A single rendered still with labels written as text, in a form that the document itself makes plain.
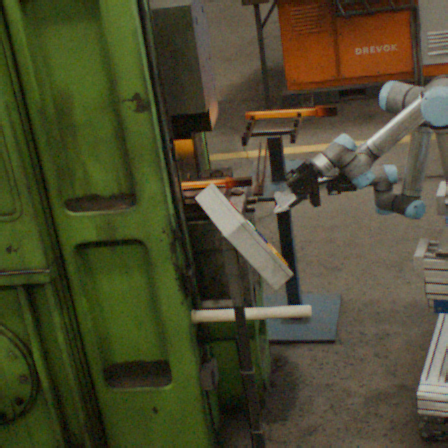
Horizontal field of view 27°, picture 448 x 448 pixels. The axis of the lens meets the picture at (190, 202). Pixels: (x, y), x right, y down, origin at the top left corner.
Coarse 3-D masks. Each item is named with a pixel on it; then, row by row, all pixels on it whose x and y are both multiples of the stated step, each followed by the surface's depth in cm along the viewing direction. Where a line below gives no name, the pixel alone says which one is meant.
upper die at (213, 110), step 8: (216, 96) 366; (216, 104) 364; (200, 112) 349; (208, 112) 348; (216, 112) 363; (176, 120) 351; (184, 120) 351; (192, 120) 350; (200, 120) 350; (208, 120) 349; (176, 128) 353; (184, 128) 352; (192, 128) 352; (200, 128) 351; (208, 128) 351
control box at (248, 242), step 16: (208, 192) 324; (208, 208) 316; (224, 208) 310; (224, 224) 303; (240, 224) 297; (240, 240) 299; (256, 240) 301; (256, 256) 303; (272, 256) 305; (272, 272) 307; (288, 272) 309
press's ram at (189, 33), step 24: (168, 0) 335; (192, 0) 331; (168, 24) 330; (192, 24) 329; (168, 48) 334; (192, 48) 333; (168, 72) 338; (192, 72) 337; (168, 96) 342; (192, 96) 341
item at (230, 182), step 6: (210, 180) 376; (216, 180) 375; (222, 180) 374; (228, 180) 372; (234, 180) 371; (240, 180) 371; (246, 180) 370; (186, 186) 375; (192, 186) 375; (228, 186) 372; (234, 186) 372; (240, 186) 372
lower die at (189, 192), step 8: (224, 176) 381; (224, 184) 372; (184, 192) 374; (192, 192) 373; (200, 192) 371; (224, 192) 368; (184, 200) 369; (192, 200) 368; (192, 208) 367; (200, 208) 366
